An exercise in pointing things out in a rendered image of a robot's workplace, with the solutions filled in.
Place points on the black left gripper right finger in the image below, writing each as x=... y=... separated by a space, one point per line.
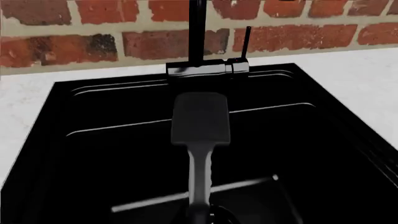
x=223 y=215

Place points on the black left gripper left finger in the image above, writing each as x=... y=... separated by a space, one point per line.
x=193 y=217

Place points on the dark grey spatula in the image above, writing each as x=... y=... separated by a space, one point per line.
x=200 y=119

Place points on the black kitchen sink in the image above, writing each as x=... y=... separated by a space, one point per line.
x=102 y=163

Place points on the black chrome faucet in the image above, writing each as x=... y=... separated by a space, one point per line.
x=196 y=35

